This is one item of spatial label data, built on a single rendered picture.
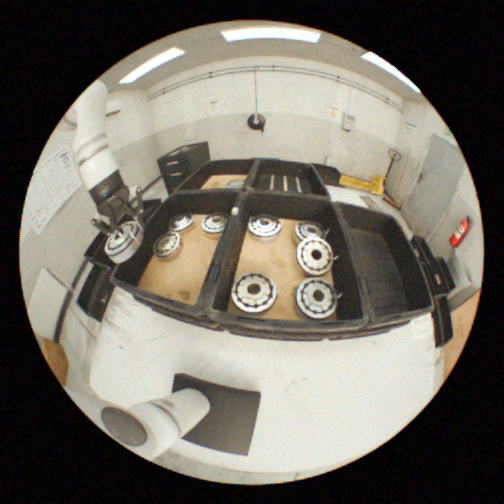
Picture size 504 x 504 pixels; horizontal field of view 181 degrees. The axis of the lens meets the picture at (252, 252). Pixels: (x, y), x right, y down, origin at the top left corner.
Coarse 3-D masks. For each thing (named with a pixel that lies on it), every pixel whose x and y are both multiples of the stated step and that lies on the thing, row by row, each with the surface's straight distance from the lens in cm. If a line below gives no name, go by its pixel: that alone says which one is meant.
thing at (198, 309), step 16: (192, 192) 57; (208, 192) 54; (224, 192) 52; (240, 192) 50; (160, 208) 57; (144, 224) 53; (224, 240) 33; (112, 272) 47; (208, 272) 29; (128, 288) 38; (208, 288) 27; (160, 304) 32; (176, 304) 28
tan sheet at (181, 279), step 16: (192, 240) 51; (208, 240) 49; (192, 256) 46; (208, 256) 44; (144, 272) 53; (160, 272) 48; (176, 272) 45; (192, 272) 43; (144, 288) 49; (160, 288) 45; (176, 288) 43; (192, 288) 40; (192, 304) 39
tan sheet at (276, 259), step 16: (288, 224) 53; (320, 224) 57; (288, 240) 47; (240, 256) 42; (256, 256) 42; (272, 256) 42; (288, 256) 43; (240, 272) 39; (272, 272) 39; (288, 272) 40; (288, 288) 38; (288, 304) 36
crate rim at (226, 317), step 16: (256, 192) 49; (272, 192) 50; (240, 208) 42; (336, 208) 50; (224, 256) 30; (352, 256) 36; (208, 304) 26; (224, 320) 25; (240, 320) 24; (256, 320) 26; (272, 320) 24; (288, 320) 25; (304, 320) 25; (336, 320) 27; (352, 320) 29
